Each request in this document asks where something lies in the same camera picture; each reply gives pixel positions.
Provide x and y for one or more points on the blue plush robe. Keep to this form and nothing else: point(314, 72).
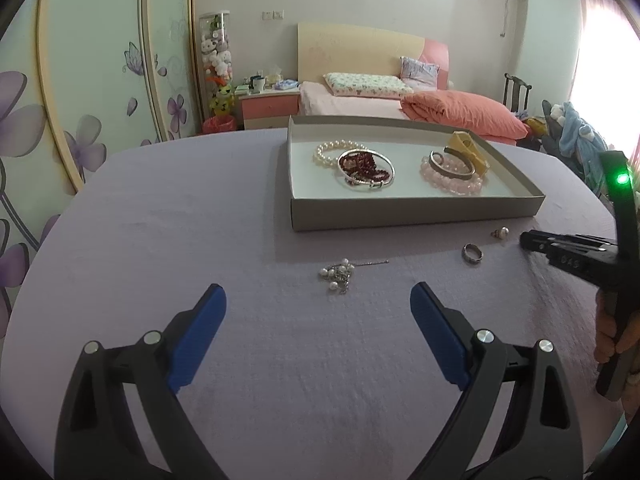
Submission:
point(575, 132)

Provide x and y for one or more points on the grey shallow box tray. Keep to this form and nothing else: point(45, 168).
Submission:
point(400, 210)

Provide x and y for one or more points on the silver bangle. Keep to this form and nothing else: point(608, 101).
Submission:
point(370, 186)

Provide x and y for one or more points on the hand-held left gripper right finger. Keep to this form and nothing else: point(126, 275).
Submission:
point(440, 335)

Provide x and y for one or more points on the bed with pink sheet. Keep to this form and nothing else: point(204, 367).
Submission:
point(350, 105)

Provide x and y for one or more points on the floral sliding door wardrobe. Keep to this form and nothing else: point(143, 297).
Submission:
point(75, 85)

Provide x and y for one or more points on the pink nightstand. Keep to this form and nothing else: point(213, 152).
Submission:
point(270, 107)

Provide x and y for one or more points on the purple tablecloth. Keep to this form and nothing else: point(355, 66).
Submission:
point(200, 220)

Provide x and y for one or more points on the clear tube of plush toys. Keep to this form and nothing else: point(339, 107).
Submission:
point(217, 55)

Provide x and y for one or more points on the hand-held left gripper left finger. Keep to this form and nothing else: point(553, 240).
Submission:
point(197, 340)

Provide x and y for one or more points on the pearl earring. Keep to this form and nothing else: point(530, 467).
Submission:
point(501, 233)

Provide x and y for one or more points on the cream and pink headboard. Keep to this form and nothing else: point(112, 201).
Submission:
point(350, 47)

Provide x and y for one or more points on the dark wooden chair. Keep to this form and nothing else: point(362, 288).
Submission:
point(515, 90)

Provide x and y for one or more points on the white mug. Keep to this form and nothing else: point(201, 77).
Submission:
point(258, 85)

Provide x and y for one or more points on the floral print pillow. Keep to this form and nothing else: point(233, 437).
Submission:
point(367, 84)

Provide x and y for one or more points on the red waste basket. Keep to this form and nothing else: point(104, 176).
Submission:
point(219, 125)

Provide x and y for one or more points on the pink curtain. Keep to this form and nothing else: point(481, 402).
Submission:
point(590, 5)

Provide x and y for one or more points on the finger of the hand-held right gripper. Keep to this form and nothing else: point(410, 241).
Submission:
point(580, 262)
point(537, 240)

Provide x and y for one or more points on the yellow plush toy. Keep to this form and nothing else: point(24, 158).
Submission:
point(222, 100)

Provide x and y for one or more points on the orange pink duvet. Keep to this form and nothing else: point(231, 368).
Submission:
point(460, 112)

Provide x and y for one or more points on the white wall switch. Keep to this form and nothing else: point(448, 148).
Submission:
point(273, 15)

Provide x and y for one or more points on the purple pillow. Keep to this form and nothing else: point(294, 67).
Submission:
point(420, 72)

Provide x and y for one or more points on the person's right hand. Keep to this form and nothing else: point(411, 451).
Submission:
point(606, 340)

